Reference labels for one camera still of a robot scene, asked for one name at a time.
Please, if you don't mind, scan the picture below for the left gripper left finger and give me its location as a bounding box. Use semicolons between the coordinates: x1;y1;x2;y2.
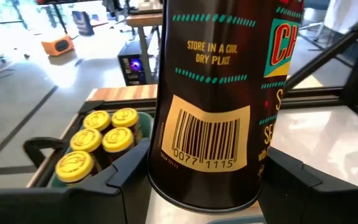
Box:
0;138;151;224

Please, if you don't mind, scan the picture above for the white fabric sheet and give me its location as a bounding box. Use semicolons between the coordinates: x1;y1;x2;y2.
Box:
323;0;358;43

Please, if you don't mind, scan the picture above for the computer tower pink light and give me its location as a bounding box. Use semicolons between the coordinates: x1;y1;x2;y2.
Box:
117;40;151;87

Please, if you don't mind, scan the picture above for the wooden workbench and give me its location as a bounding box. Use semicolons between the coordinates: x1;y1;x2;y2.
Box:
126;12;164;85

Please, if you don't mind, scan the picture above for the black arched bracket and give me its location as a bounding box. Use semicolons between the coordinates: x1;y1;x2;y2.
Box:
22;137;68;169

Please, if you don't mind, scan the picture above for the orange box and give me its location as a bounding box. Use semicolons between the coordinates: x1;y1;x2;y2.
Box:
40;34;75;57

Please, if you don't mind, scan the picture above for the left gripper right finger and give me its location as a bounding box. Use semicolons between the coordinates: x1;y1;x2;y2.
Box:
258;146;358;224

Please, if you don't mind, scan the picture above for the teal green plastic bin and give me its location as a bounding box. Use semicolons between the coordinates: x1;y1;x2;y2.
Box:
47;110;154;189

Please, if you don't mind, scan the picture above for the blue white box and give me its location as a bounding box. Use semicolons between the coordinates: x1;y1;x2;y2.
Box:
71;11;95;37

